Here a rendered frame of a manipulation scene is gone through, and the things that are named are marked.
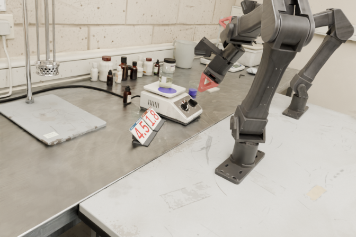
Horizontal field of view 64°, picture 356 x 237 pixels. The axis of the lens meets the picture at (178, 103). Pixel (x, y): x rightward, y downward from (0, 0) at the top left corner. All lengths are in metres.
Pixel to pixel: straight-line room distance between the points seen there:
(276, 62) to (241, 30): 0.20
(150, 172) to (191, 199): 0.13
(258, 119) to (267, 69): 0.14
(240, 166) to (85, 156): 0.41
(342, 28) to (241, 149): 0.70
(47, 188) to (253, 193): 0.46
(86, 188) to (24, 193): 0.12
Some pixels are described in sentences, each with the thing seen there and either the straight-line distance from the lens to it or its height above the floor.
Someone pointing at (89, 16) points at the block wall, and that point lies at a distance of 1.36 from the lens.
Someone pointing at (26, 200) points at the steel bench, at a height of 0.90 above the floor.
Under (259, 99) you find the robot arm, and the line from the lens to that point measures 0.71.
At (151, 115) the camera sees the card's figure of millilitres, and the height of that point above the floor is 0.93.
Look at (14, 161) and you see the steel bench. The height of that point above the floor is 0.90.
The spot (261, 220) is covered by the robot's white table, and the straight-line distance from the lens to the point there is 0.66.
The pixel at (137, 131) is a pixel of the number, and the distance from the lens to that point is 0.83.
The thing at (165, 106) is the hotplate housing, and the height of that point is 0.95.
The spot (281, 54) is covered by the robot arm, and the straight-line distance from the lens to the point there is 0.66.
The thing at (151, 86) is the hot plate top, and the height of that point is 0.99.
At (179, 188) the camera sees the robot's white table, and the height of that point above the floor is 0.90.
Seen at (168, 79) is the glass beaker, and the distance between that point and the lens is 1.01.
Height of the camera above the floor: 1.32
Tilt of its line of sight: 21 degrees down
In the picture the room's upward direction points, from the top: 9 degrees clockwise
